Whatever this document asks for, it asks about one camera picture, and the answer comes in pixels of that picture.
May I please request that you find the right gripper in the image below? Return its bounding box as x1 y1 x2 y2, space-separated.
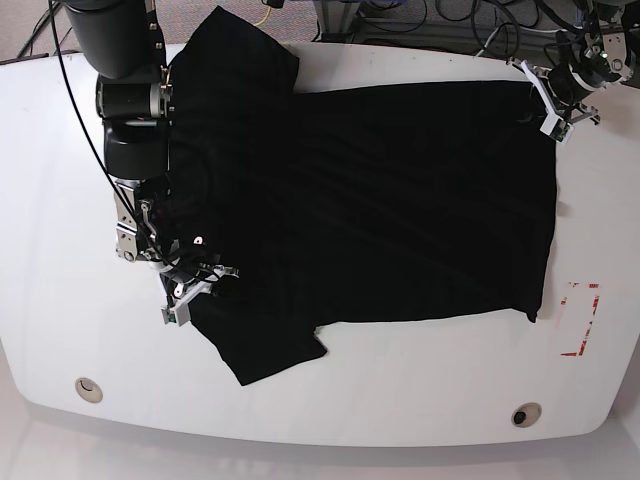
159 262 239 310

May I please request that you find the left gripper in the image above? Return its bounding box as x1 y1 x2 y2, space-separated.
507 58 603 125

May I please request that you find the black t-shirt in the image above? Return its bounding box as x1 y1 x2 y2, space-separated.
168 8 557 385

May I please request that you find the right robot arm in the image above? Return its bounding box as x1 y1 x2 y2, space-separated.
47 1 239 309

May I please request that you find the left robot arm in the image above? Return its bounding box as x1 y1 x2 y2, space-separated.
508 1 639 142

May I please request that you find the red tape rectangle marking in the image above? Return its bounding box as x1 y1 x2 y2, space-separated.
554 282 601 358

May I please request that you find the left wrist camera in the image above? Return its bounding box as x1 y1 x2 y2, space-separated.
540 115 574 145

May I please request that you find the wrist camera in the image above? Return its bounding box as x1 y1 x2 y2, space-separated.
161 304 191 327
540 115 574 145

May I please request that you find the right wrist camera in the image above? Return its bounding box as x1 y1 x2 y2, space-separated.
161 304 191 327

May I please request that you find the white cable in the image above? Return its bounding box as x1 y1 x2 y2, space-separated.
474 22 501 59

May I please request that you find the left table cable grommet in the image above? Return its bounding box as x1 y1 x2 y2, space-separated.
75 377 104 404

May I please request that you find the table cable grommet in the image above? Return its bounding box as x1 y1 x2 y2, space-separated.
511 402 542 429
75 377 104 404

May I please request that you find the right table cable grommet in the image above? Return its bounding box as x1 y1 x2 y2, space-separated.
511 402 542 429

